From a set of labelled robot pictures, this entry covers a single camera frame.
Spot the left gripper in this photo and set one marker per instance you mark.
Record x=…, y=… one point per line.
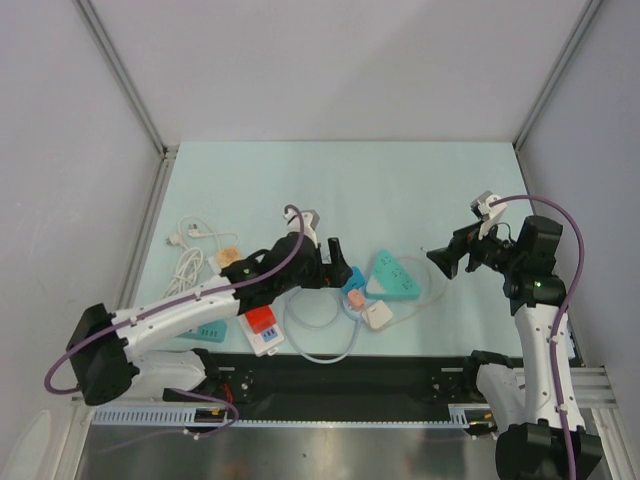
x=328, y=275

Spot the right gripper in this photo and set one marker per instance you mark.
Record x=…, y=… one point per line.
x=461, y=248

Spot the blue square plug adapter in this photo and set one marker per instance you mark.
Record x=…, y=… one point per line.
x=355, y=282

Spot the pink charger plug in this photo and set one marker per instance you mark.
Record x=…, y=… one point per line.
x=356, y=300

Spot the teal triangular power strip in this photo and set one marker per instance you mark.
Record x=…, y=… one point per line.
x=389, y=280

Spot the white square charger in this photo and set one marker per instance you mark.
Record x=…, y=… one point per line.
x=377, y=315

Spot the wooden tan plug adapter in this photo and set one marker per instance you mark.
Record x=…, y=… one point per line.
x=227, y=255

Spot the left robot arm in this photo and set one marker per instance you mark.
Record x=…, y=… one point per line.
x=114, y=354

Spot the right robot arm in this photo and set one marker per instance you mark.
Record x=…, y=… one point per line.
x=542, y=433

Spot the red cube adapter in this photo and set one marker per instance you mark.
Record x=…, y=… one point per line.
x=260, y=319

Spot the teal rectangular power strip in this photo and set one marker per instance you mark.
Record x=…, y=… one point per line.
x=213, y=332

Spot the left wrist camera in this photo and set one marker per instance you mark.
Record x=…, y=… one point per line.
x=305, y=221

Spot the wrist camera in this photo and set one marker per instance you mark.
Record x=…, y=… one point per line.
x=305, y=221
x=488, y=209

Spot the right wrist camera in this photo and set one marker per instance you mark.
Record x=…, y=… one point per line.
x=488, y=209

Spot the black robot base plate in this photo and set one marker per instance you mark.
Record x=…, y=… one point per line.
x=356, y=389

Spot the aluminium frame rail left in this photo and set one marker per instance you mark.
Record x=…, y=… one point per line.
x=113, y=61

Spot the aluminium frame rail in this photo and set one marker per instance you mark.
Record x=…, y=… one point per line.
x=570, y=49
x=113, y=61

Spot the white slotted cable duct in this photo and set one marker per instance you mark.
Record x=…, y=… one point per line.
x=156, y=416

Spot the aluminium frame rail right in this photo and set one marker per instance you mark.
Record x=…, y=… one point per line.
x=570, y=49

